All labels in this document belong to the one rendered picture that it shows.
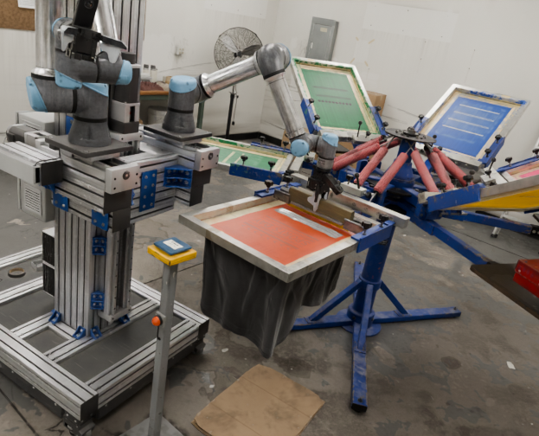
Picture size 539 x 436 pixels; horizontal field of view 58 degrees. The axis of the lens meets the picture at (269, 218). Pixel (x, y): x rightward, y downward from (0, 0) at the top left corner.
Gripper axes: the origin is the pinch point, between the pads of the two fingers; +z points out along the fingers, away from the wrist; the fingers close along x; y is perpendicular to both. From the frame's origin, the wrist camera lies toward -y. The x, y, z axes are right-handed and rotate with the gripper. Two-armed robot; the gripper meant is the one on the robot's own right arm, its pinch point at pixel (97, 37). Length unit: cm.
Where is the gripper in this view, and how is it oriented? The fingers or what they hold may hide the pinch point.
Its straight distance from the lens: 130.7
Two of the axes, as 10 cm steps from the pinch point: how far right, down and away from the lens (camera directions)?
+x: -8.0, -0.5, -6.0
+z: 5.3, 4.0, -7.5
